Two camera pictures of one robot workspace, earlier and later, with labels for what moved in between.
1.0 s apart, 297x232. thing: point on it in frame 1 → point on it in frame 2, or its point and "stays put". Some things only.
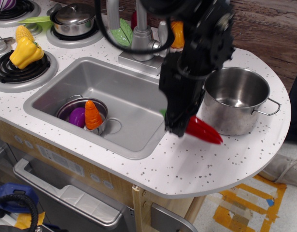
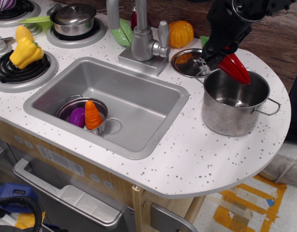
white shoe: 283,168 stays put
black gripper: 182,79 → 231,21
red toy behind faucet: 134,20 stays put
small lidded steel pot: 74,20 stays put
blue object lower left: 14,188 stays put
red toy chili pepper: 200,129 → 231,64
